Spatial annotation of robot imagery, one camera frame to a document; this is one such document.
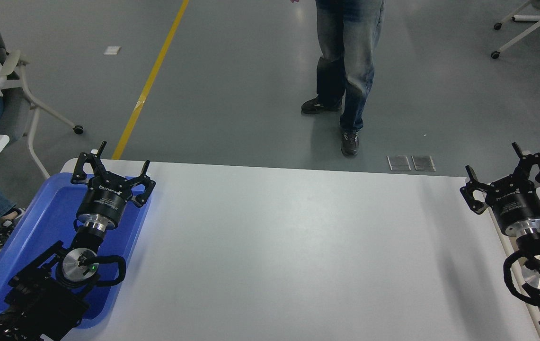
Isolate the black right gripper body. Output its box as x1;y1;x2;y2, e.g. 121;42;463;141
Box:
485;174;540;233

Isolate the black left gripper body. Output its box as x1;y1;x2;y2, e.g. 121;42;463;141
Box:
77;173;133;224

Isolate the metal floor plate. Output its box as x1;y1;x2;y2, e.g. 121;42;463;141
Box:
412;155;436;171
387;155;412;171

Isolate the blue plastic tray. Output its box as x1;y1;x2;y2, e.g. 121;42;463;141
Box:
0;172;152;330

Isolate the grey office chair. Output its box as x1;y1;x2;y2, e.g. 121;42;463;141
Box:
0;0;84;180

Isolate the white wheeled chair base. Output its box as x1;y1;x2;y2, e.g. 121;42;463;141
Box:
490;0;540;60

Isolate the standing person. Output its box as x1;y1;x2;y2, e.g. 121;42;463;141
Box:
301;0;386;157

